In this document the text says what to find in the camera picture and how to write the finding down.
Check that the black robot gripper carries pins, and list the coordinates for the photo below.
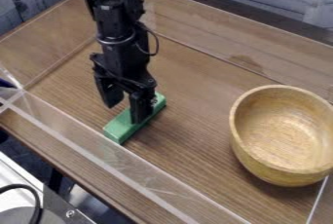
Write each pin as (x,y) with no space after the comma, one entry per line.
(121,72)

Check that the green rectangular block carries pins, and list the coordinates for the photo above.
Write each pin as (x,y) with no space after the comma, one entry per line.
(120,130)

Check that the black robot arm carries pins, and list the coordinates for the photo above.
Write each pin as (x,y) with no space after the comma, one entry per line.
(118,20)

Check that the brown wooden bowl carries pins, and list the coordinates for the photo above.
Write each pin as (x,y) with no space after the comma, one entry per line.
(282,135)

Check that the clear acrylic front barrier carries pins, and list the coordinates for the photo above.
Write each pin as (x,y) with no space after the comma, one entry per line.
(173,163)

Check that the grey metal bracket with screw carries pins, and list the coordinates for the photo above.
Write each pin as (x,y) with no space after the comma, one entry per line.
(60,212)

